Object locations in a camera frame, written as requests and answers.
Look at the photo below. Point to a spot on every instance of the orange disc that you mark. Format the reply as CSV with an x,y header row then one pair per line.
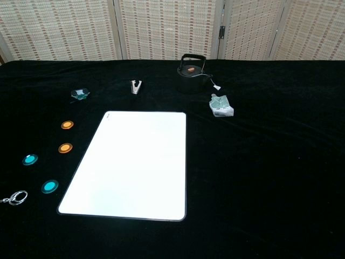
x,y
67,125
65,148

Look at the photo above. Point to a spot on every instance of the teal disc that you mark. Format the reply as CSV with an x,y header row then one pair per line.
x,y
29,159
49,186

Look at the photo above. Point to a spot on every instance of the white V-shaped clip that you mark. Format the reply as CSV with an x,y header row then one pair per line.
x,y
134,87

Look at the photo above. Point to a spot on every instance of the black screen hinge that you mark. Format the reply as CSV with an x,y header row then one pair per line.
x,y
222,31

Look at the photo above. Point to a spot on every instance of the black velvet tablecloth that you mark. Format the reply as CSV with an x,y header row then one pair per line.
x,y
242,175

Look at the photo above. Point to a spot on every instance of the white hang tag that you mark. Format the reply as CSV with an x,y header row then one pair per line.
x,y
217,87

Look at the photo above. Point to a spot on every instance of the small green black gadget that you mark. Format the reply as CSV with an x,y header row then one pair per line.
x,y
80,94

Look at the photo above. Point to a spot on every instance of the woven folding screen panel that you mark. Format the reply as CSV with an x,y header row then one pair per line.
x,y
54,27
250,27
167,27
315,27

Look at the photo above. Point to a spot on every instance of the white magnetic board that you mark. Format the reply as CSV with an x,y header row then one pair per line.
x,y
129,162

